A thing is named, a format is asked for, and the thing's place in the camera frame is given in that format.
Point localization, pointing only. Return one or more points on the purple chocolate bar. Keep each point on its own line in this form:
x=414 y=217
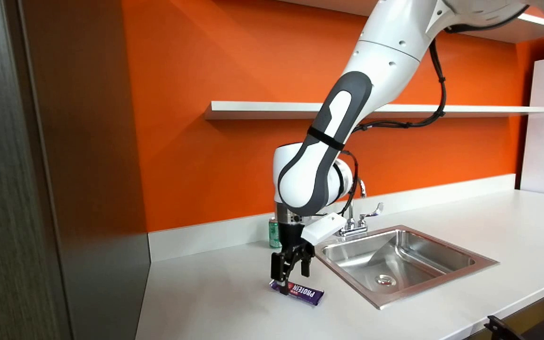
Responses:
x=301 y=294

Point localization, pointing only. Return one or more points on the white wall shelf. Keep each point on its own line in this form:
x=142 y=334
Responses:
x=253 y=111

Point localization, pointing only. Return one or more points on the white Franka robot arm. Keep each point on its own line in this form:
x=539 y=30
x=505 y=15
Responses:
x=354 y=107

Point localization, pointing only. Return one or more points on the small black object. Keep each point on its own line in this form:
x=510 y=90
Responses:
x=499 y=328

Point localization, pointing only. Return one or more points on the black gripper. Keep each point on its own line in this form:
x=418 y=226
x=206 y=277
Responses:
x=291 y=245

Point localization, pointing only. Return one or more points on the dark wood side panel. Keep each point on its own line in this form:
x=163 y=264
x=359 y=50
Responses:
x=65 y=190

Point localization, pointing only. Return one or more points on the green soda can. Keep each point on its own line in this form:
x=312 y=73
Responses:
x=272 y=237

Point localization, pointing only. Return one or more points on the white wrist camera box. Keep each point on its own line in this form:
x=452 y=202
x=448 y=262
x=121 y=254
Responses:
x=321 y=230

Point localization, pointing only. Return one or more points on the white counter backsplash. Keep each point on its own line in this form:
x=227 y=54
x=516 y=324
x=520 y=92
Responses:
x=208 y=243

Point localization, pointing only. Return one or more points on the stainless steel sink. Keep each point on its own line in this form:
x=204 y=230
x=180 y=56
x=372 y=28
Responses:
x=405 y=266

